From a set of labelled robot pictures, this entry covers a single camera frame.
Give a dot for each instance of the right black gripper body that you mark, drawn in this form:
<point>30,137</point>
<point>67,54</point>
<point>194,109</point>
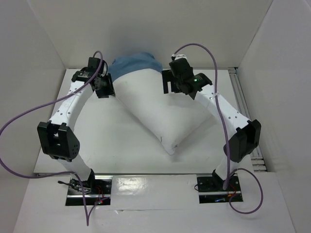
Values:
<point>167,81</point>

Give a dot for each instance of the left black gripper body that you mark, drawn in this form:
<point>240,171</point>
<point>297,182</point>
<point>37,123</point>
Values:
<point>106,88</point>

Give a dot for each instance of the blue pillowcase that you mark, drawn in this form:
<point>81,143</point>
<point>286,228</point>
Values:
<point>129,63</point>

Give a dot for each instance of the white pillow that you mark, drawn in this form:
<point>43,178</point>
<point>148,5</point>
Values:
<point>170,117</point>

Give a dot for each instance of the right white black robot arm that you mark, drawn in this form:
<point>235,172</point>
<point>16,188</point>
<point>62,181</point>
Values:
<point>242,134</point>

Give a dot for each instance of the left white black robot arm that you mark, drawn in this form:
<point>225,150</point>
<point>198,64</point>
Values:
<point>57,136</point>

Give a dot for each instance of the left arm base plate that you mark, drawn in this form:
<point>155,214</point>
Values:
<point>99,194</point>

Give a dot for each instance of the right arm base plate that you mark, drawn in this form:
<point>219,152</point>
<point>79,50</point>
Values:
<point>209,192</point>

